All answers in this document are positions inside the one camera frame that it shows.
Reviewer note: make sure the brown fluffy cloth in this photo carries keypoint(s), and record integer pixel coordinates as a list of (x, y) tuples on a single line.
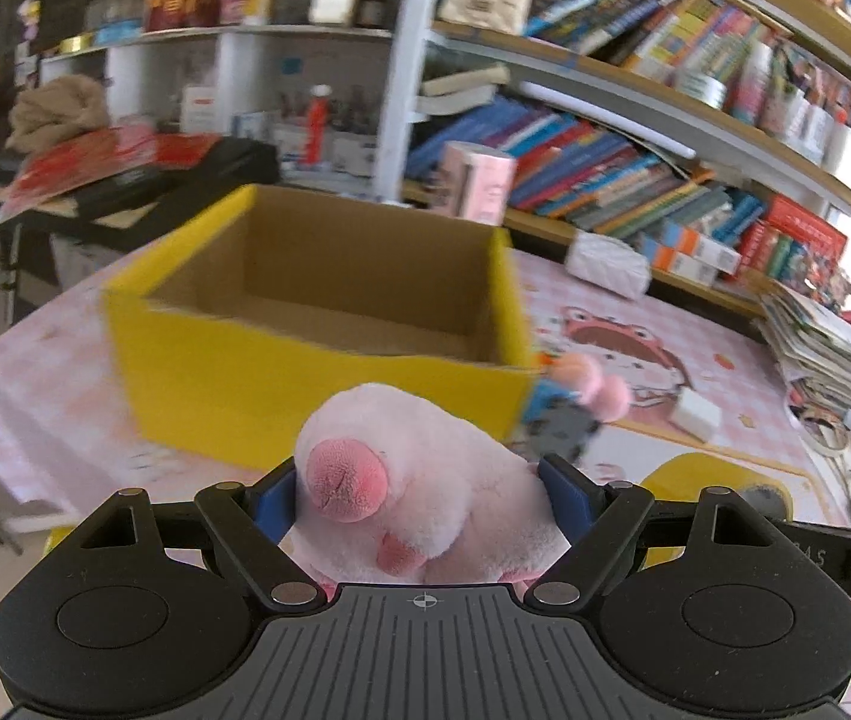
[(58, 109)]

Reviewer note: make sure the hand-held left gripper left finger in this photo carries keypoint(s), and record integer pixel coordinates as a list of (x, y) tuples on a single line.
[(277, 502)]

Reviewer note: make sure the silver tin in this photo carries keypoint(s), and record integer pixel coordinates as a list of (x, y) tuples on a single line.
[(702, 88)]

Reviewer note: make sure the wooden bookshelf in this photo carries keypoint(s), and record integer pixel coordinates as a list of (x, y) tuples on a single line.
[(401, 90)]

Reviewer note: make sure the white quilted pouch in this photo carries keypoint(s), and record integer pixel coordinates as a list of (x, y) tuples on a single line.
[(609, 264)]

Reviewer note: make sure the long row of colourful books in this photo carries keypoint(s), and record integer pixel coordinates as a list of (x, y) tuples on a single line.
[(582, 165)]

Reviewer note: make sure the red paper packets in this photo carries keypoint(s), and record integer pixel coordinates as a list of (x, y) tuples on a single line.
[(73, 165)]

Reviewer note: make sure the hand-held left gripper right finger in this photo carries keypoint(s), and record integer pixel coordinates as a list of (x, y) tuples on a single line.
[(566, 496)]

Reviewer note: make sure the pink pom-pom plush toy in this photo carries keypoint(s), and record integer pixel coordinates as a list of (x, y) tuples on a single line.
[(579, 375)]

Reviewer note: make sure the pink cartoon print canister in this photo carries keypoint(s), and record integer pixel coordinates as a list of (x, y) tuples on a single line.
[(478, 181)]

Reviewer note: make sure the row of slanted colourful books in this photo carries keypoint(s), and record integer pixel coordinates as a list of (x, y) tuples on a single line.
[(620, 15)]

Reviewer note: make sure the white pen containers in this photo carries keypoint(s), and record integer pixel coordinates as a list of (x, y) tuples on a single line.
[(822, 124)]

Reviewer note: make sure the pink plush pig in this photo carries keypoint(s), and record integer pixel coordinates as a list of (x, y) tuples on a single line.
[(410, 465)]

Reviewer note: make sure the red boxed book set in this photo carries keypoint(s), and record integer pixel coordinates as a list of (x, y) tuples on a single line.
[(800, 240)]

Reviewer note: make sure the white box with red label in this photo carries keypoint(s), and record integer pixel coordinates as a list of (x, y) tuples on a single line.
[(199, 109)]

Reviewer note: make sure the yellow cardboard box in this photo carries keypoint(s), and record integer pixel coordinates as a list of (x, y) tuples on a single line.
[(245, 375)]

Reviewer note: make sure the white shelf unit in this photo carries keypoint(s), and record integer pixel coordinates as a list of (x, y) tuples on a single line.
[(234, 82)]

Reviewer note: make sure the stack of magazines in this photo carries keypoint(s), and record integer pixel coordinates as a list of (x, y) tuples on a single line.
[(822, 349)]

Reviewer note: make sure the pink cartoon print tablecloth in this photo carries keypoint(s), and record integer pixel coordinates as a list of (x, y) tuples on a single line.
[(58, 405)]

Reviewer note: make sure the red bottle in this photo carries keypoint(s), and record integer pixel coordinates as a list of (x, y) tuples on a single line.
[(316, 124)]

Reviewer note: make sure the black bag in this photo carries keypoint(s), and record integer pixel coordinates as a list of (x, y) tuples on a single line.
[(230, 161)]

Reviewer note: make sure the flat stacked books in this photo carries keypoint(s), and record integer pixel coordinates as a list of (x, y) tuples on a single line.
[(463, 88)]

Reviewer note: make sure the orange and white boxes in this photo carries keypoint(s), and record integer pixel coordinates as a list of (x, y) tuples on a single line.
[(687, 249)]

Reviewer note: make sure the small white block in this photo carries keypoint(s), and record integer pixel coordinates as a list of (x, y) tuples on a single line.
[(695, 414)]

